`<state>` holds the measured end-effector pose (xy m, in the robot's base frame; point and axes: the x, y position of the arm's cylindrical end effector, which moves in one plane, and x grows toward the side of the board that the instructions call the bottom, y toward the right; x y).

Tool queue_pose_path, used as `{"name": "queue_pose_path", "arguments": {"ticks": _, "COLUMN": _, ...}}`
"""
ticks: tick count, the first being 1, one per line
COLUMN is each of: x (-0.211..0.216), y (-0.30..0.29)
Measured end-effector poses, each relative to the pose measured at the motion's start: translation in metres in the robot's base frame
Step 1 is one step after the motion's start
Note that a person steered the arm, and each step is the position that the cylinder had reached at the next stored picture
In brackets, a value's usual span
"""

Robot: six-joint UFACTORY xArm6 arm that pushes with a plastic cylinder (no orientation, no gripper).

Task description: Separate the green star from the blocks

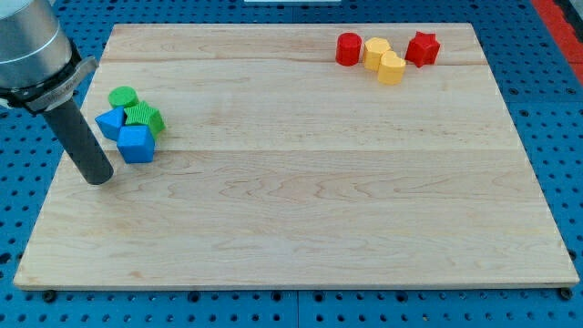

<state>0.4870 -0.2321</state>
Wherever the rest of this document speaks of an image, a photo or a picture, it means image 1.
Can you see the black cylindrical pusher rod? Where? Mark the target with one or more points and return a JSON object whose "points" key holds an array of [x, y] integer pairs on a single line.
{"points": [[79, 142]]}

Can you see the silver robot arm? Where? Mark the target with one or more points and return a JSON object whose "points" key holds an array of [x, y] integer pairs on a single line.
{"points": [[41, 69]]}

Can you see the green star block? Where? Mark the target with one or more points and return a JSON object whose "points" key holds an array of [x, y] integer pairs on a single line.
{"points": [[144, 114]]}

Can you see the red star block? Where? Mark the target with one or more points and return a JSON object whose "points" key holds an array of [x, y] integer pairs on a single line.
{"points": [[422, 49]]}

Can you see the blue triangle block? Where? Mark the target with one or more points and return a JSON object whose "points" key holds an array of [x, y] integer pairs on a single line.
{"points": [[111, 122]]}

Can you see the green cylinder block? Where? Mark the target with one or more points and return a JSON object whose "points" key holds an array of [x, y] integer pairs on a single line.
{"points": [[123, 96]]}

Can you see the blue pentagon block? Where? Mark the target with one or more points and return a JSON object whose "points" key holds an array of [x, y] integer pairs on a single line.
{"points": [[136, 144]]}

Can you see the light wooden board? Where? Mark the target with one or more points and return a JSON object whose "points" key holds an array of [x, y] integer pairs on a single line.
{"points": [[280, 169]]}

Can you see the red cylinder block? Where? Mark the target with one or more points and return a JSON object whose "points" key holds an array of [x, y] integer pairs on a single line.
{"points": [[348, 49]]}

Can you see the yellow hexagon block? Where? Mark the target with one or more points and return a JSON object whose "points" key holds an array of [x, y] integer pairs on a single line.
{"points": [[373, 50]]}

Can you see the yellow heart block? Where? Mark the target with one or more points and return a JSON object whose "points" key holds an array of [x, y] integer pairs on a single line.
{"points": [[391, 68]]}

